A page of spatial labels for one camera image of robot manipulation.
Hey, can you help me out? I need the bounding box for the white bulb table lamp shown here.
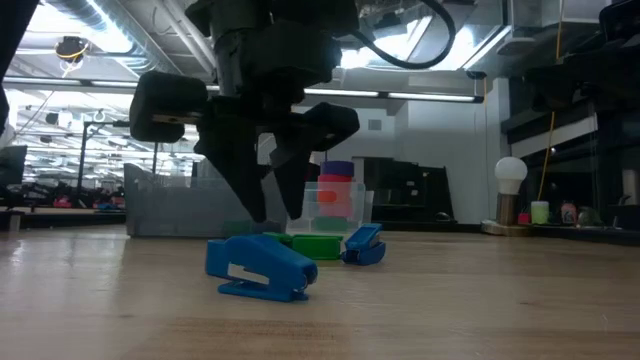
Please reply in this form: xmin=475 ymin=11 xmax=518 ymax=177
xmin=482 ymin=155 xmax=530 ymax=236

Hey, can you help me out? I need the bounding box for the clear plastic bin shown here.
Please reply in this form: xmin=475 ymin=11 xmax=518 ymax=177
xmin=287 ymin=180 xmax=375 ymax=237

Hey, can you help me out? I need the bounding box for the black round ceiling fixture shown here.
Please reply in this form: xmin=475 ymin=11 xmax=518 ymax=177
xmin=54 ymin=35 xmax=91 ymax=64

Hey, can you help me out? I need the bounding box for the black storage cabinet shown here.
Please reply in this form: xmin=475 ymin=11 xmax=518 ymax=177
xmin=352 ymin=155 xmax=456 ymax=224

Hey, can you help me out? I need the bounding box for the pink tape roll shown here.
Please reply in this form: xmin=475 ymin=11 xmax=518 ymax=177
xmin=318 ymin=201 xmax=353 ymax=218

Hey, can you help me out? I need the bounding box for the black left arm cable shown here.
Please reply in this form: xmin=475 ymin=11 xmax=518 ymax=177
xmin=349 ymin=0 xmax=457 ymax=71

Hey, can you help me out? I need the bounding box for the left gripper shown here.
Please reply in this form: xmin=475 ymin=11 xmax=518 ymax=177
xmin=194 ymin=22 xmax=361 ymax=224

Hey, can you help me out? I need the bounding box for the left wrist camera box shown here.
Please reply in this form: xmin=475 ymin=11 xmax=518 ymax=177
xmin=128 ymin=69 xmax=210 ymax=145

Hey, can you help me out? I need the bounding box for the blue tape roll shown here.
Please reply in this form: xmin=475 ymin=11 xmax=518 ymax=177
xmin=319 ymin=160 xmax=356 ymax=177

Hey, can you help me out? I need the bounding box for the green cup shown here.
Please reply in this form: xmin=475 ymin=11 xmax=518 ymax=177
xmin=530 ymin=200 xmax=550 ymax=225

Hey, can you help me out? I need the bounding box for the blue mini stapler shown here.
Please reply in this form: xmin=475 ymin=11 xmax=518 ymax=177
xmin=340 ymin=222 xmax=388 ymax=267
xmin=204 ymin=233 xmax=320 ymax=304

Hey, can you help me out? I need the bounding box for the yellow extension cord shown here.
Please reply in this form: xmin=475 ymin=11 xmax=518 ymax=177
xmin=537 ymin=0 xmax=564 ymax=201

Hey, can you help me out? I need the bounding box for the green tape roll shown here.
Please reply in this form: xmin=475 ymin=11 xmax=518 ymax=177
xmin=310 ymin=215 xmax=354 ymax=233

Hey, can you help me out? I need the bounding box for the grey translucent plastic bin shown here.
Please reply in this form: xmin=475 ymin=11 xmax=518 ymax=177
xmin=123 ymin=162 xmax=290 ymax=239

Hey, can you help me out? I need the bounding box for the white linear light bar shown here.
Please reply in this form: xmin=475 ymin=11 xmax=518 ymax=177
xmin=2 ymin=77 xmax=485 ymax=105

